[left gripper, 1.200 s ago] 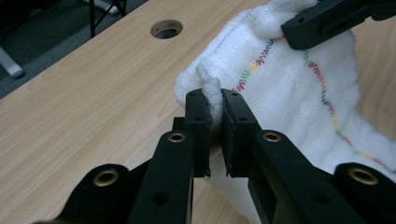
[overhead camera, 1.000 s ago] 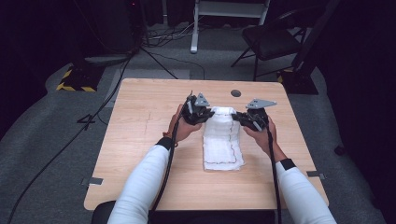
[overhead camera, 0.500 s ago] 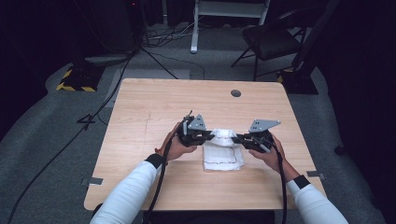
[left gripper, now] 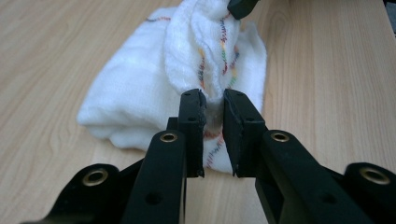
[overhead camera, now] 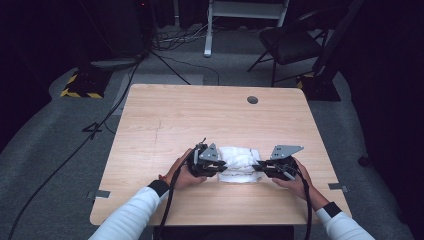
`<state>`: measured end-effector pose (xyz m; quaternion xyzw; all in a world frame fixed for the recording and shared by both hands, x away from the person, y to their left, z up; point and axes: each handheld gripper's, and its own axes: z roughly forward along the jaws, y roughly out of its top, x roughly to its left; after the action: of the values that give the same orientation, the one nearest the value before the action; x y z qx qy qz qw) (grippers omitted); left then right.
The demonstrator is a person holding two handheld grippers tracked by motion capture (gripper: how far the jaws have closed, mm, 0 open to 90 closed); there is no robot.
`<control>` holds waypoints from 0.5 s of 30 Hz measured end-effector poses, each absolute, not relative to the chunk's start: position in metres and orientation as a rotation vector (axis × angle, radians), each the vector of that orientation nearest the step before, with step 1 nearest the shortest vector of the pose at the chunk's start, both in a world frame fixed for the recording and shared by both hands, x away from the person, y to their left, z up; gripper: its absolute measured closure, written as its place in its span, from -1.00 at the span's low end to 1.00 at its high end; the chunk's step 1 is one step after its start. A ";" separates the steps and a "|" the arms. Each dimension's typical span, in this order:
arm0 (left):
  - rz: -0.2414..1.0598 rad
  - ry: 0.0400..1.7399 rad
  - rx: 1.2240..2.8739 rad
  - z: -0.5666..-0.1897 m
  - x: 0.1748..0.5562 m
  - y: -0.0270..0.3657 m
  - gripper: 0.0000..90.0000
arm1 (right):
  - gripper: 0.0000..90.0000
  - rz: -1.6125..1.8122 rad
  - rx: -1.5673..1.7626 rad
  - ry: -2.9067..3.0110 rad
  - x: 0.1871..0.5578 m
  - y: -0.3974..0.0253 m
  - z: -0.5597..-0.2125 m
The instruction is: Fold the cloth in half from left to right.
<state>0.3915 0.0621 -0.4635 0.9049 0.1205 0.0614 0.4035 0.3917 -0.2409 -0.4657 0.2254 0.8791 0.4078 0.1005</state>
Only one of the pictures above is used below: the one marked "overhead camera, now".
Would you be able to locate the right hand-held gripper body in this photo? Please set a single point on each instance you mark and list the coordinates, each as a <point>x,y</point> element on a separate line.
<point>281,160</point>

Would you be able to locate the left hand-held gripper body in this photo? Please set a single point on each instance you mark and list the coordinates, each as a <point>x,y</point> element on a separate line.
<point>204,156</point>

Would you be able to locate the white cloth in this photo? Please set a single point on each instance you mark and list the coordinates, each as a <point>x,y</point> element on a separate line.
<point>238,160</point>

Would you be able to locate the person's right hand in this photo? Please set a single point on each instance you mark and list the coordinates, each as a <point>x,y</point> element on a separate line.
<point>295,185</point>

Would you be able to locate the person's left hand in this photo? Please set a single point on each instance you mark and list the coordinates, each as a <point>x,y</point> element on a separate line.
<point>185,178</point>

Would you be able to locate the grey tape piece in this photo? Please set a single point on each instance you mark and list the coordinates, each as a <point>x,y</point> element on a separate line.
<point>100,193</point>
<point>338,187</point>

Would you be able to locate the black slanted stand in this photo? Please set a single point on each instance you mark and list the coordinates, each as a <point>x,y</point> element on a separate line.
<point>325,66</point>

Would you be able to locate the black folding chair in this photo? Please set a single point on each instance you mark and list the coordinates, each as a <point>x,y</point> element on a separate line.
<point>286,43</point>

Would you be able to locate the white metal stand frame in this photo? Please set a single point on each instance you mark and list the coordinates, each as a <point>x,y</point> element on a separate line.
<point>208,33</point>

